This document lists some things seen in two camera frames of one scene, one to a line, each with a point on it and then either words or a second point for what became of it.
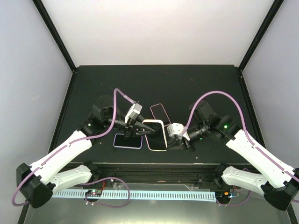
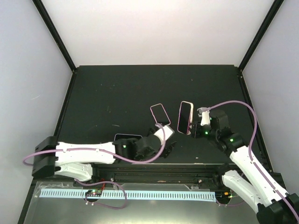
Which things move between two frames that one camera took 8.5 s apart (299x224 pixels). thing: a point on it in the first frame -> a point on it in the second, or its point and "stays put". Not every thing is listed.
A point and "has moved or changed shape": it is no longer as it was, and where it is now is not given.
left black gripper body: x=129 y=127 -> x=165 y=151
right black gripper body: x=186 y=143 -> x=199 y=134
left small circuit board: x=94 y=192 stays put
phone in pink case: x=159 y=113 stays put
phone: x=156 y=142 has moved or changed shape
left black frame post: x=54 y=31 stays put
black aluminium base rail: x=154 y=173 stays put
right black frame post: x=276 y=5 stays put
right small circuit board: x=223 y=194 stays put
